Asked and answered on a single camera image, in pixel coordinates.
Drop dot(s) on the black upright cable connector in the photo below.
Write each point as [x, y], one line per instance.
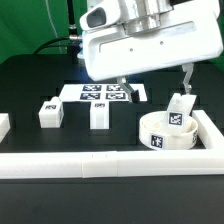
[71, 18]

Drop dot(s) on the white U-shaped fence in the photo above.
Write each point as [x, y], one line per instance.
[205, 161]

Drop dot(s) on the white round stool seat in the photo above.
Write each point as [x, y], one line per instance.
[157, 135]

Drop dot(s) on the white marker sheet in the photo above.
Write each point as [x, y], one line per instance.
[92, 92]

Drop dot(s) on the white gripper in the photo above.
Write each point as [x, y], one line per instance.
[125, 37]

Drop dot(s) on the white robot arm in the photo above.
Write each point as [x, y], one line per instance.
[125, 37]

